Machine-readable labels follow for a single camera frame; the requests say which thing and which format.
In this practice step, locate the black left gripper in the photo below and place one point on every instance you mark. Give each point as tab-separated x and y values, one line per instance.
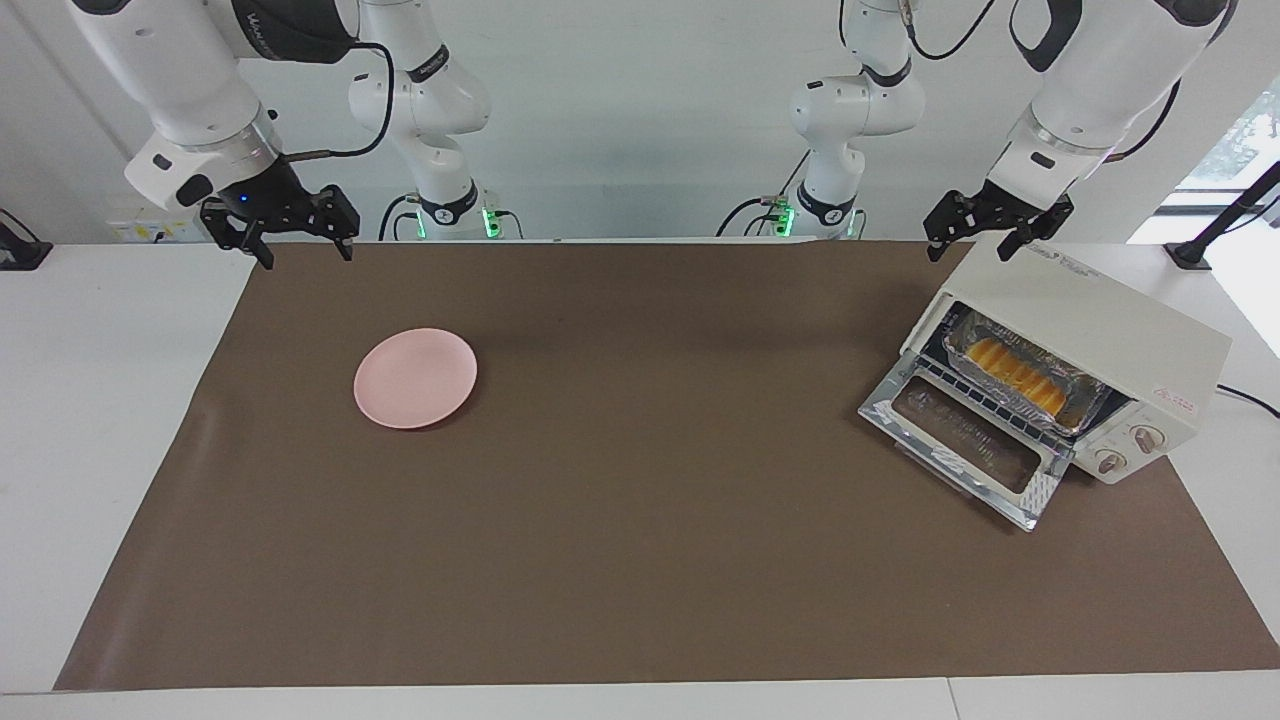
995	210

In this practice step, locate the large oven knob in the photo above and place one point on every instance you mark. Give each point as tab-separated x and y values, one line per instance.
1147	439

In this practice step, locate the black table clamp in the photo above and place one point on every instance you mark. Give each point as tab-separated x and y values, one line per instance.
20	250

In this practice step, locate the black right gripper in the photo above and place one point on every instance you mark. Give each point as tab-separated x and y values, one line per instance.
275	205

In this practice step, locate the sliced golden bread loaf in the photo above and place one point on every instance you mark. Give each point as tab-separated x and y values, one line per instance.
1015	375

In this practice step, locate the brown table mat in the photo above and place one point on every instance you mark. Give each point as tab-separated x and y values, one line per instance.
640	520

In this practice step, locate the glass oven door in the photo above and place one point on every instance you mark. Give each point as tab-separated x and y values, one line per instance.
905	420

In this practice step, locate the white wall power socket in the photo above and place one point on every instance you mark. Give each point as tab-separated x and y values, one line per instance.
140	230

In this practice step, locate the pink round plate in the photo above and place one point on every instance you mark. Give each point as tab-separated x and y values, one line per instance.
415	378

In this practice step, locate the white toaster oven body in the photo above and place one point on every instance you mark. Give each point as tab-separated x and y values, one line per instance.
1100	320

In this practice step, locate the small oven knob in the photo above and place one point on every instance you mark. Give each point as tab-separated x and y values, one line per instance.
1111	462

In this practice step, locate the aluminium foil tray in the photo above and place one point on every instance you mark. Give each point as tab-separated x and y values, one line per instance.
1085	405

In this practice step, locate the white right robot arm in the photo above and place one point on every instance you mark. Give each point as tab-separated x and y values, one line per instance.
180	70

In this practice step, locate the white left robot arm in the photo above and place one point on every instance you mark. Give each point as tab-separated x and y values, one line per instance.
1090	90

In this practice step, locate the black camera stand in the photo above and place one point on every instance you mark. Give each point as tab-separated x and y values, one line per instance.
1225	220

